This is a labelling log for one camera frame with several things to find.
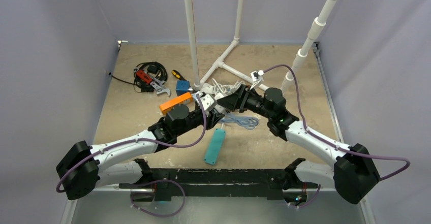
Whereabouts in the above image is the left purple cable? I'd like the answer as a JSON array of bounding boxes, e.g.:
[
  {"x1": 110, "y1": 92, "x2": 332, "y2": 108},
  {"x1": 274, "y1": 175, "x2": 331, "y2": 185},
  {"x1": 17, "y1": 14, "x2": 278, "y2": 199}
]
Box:
[{"x1": 55, "y1": 94, "x2": 208, "y2": 218}]

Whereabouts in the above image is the white PVC pipe frame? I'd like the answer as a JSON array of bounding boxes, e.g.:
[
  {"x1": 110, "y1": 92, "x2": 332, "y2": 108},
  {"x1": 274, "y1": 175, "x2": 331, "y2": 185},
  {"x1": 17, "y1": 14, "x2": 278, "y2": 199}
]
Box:
[{"x1": 181, "y1": 0, "x2": 351, "y2": 99}]

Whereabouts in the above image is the orange power strip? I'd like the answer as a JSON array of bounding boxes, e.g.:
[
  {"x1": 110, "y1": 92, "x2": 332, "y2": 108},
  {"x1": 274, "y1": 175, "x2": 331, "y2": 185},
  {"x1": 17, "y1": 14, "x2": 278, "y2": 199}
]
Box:
[{"x1": 159, "y1": 92, "x2": 193, "y2": 115}]

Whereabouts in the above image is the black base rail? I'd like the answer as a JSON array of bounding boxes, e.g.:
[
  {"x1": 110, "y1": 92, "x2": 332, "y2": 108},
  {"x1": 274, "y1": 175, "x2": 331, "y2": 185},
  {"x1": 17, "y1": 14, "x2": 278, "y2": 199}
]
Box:
[{"x1": 119, "y1": 168, "x2": 317, "y2": 201}]

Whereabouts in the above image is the blue cube socket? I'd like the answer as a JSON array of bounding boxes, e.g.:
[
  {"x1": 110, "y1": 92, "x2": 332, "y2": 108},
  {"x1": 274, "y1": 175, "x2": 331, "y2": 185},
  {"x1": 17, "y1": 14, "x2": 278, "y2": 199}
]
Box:
[{"x1": 175, "y1": 80, "x2": 190, "y2": 96}]

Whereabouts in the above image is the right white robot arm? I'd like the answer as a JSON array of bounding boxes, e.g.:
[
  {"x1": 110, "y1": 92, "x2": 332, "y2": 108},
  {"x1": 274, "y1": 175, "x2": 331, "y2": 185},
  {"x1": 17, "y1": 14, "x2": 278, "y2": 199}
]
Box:
[{"x1": 217, "y1": 85, "x2": 380, "y2": 204}]

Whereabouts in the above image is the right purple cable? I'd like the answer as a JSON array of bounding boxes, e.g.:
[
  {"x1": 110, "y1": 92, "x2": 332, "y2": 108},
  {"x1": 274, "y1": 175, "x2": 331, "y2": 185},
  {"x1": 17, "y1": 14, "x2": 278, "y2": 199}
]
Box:
[{"x1": 262, "y1": 64, "x2": 412, "y2": 210}]

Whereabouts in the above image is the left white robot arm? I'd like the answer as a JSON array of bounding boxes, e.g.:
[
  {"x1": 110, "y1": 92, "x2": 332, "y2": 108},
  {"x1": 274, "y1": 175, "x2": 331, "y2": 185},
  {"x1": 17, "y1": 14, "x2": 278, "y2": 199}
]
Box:
[{"x1": 55, "y1": 105, "x2": 225, "y2": 200}]

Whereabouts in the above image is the black coiled cable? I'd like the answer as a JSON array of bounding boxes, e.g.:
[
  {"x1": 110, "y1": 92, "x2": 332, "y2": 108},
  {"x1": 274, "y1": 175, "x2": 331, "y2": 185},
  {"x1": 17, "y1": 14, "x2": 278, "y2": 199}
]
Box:
[{"x1": 106, "y1": 62, "x2": 169, "y2": 93}]

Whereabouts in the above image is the yellow black screwdriver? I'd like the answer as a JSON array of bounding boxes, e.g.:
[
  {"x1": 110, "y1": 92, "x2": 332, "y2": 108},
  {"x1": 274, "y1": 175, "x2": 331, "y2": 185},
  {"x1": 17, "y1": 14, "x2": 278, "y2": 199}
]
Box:
[{"x1": 171, "y1": 70, "x2": 186, "y2": 81}]

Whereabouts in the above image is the silver adjustable wrench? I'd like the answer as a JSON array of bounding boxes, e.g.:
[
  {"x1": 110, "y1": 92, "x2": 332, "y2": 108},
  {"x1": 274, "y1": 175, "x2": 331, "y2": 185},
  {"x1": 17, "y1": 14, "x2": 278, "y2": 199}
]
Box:
[{"x1": 133, "y1": 68, "x2": 171, "y2": 97}]

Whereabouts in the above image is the white cube socket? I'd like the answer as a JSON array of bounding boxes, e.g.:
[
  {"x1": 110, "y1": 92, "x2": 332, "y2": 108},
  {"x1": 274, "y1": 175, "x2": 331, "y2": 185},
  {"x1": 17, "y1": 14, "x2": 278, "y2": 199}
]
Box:
[{"x1": 214, "y1": 94, "x2": 229, "y2": 114}]

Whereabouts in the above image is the purple cable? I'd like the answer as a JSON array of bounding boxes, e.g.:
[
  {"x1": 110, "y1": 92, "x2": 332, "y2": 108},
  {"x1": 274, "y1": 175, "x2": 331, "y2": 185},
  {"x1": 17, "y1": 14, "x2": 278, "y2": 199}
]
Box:
[
  {"x1": 55, "y1": 94, "x2": 208, "y2": 218},
  {"x1": 262, "y1": 64, "x2": 412, "y2": 210}
]

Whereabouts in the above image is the white cord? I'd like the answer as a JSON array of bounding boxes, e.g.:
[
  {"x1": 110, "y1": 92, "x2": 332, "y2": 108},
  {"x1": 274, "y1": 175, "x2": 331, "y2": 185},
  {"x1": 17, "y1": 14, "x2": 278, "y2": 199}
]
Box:
[{"x1": 200, "y1": 78, "x2": 247, "y2": 97}]

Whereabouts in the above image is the teal rectangular box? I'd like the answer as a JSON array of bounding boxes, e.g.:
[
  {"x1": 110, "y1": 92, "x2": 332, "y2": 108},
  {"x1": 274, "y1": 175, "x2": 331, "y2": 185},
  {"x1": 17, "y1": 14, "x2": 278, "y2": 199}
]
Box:
[{"x1": 204, "y1": 129, "x2": 226, "y2": 165}]

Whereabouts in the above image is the light blue cord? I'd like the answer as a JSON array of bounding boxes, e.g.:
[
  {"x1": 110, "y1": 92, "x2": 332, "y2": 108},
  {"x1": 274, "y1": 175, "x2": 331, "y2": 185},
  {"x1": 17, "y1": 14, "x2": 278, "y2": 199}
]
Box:
[{"x1": 219, "y1": 113, "x2": 260, "y2": 131}]

